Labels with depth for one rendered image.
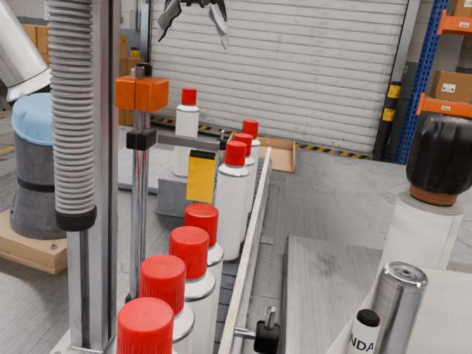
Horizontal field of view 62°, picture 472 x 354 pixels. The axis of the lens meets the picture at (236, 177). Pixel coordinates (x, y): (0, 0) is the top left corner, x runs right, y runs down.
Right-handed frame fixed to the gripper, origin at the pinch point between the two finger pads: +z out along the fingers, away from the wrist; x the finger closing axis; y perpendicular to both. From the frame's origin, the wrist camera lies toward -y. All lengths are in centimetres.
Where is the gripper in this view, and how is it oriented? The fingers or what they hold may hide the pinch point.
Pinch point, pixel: (192, 46)
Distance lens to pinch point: 91.0
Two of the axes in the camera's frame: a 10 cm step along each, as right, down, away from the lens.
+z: -1.1, 9.4, 3.3
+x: 9.8, 1.5, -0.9
